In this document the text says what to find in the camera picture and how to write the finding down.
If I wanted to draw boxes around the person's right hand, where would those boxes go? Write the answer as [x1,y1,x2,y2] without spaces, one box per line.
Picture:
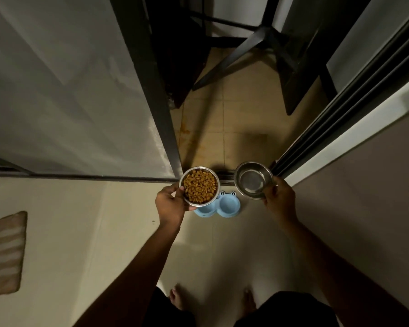
[262,176,298,225]

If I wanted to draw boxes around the blue double pet bowl stand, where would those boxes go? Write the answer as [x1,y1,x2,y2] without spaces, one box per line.
[193,190,242,218]

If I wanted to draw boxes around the striped floor mat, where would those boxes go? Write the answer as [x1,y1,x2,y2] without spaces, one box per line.
[0,211,28,301]

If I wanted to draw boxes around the dark sliding window frame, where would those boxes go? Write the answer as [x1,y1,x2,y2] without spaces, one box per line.
[269,3,409,188]

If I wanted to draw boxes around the person's right foot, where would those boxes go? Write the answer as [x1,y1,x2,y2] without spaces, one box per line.
[242,287,258,314]

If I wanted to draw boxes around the dark framed sliding door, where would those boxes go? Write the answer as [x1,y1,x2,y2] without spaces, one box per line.
[0,0,184,181]

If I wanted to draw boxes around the person's black shorts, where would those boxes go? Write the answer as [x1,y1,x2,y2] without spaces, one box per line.
[141,286,340,327]

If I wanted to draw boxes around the steel bowl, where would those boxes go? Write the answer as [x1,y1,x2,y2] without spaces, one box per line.
[179,166,221,208]
[234,161,274,201]

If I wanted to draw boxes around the person's right forearm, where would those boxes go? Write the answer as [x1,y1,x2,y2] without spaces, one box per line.
[281,218,409,327]

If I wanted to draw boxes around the person's left forearm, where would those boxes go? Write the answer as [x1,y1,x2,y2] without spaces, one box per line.
[73,223,181,327]

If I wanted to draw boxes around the person's left hand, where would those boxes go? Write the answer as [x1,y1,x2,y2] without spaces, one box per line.
[155,183,198,228]

